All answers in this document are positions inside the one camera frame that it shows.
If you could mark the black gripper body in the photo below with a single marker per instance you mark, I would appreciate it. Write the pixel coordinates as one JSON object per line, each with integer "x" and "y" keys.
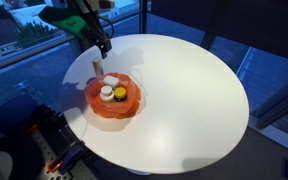
{"x": 95, "y": 30}

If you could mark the white lotion bottle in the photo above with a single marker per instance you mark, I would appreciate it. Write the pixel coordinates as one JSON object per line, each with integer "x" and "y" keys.
{"x": 98, "y": 66}

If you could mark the white square cap bottle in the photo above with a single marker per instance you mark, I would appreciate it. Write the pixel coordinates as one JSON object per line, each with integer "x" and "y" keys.
{"x": 110, "y": 81}

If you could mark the white round cap bottle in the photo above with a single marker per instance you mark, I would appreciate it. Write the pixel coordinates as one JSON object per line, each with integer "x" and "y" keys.
{"x": 106, "y": 93}

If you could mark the yellow black-capped object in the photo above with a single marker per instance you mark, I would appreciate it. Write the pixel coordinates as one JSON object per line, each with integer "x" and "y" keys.
{"x": 120, "y": 92}

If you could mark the dark vertical window mullion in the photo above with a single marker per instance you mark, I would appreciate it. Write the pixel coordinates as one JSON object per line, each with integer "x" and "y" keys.
{"x": 143, "y": 16}

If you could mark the orange plastic bag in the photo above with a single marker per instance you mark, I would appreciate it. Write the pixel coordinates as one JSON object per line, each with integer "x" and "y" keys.
{"x": 130, "y": 100}

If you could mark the grey metal handrail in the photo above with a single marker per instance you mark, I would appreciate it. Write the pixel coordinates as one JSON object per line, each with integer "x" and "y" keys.
{"x": 24, "y": 55}

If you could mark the purple clamp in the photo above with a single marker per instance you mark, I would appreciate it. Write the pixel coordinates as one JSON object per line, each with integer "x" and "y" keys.
{"x": 72, "y": 155}

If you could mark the black perforated mounting board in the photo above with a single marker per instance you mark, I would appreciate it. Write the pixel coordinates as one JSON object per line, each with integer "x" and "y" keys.
{"x": 44, "y": 150}

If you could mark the white table pedestal base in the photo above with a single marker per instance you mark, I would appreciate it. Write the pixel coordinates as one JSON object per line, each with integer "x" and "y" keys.
{"x": 139, "y": 172}

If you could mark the dark window frame beam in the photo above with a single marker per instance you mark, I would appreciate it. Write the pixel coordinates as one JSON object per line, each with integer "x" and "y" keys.
{"x": 277, "y": 110}

